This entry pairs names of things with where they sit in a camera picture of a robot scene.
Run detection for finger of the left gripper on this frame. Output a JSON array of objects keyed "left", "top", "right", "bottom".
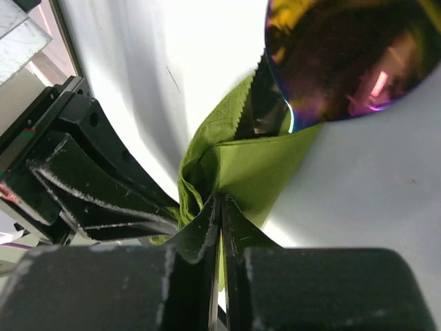
[
  {"left": 29, "top": 134, "right": 178, "bottom": 241},
  {"left": 58, "top": 92, "right": 178, "bottom": 215}
]

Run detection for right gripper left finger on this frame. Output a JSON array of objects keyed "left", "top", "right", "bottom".
[{"left": 1, "top": 196, "right": 220, "bottom": 330}]

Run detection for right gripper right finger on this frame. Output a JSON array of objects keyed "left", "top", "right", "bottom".
[{"left": 220, "top": 195, "right": 436, "bottom": 330}]

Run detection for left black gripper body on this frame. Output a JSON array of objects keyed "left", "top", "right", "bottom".
[{"left": 1, "top": 77, "right": 103, "bottom": 241}]

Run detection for green paper napkin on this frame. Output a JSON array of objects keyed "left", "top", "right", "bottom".
[{"left": 170, "top": 74, "right": 322, "bottom": 229}]

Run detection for iridescent spoon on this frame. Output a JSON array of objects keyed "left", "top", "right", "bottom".
[{"left": 265, "top": 0, "right": 440, "bottom": 132}]

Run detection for aluminium front rail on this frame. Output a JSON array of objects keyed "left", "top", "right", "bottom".
[{"left": 1, "top": 1, "right": 84, "bottom": 135}]

